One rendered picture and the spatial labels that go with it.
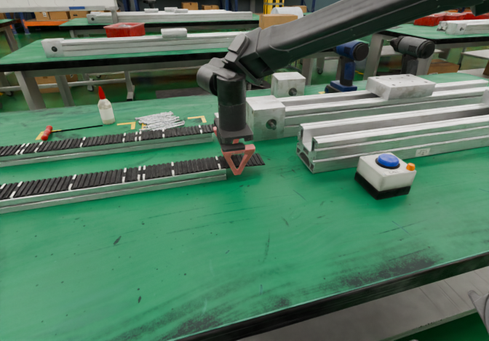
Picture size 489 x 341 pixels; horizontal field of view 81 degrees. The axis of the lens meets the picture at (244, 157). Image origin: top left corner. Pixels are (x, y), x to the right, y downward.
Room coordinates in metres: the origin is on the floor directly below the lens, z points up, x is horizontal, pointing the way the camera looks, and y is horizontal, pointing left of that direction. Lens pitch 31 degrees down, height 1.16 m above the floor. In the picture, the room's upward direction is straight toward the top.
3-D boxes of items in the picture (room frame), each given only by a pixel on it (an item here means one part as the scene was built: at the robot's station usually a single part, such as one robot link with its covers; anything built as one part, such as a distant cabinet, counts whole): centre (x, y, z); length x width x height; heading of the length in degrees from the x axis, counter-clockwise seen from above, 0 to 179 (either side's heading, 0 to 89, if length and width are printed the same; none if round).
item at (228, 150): (0.53, 0.02, 0.85); 0.07 x 0.07 x 0.09; 15
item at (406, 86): (0.88, -0.49, 0.87); 0.16 x 0.11 x 0.07; 105
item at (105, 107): (0.84, 0.43, 0.84); 0.04 x 0.04 x 0.12
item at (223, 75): (0.56, 0.03, 0.98); 0.07 x 0.06 x 0.07; 34
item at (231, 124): (0.55, 0.03, 0.92); 0.10 x 0.07 x 0.07; 15
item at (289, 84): (1.03, -0.16, 0.83); 0.11 x 0.10 x 0.10; 11
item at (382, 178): (0.51, -0.29, 0.81); 0.10 x 0.08 x 0.06; 15
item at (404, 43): (1.10, -0.59, 0.89); 0.20 x 0.08 x 0.22; 17
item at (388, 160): (0.50, -0.30, 0.84); 0.04 x 0.04 x 0.02
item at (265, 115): (0.76, -0.06, 0.83); 0.12 x 0.09 x 0.10; 15
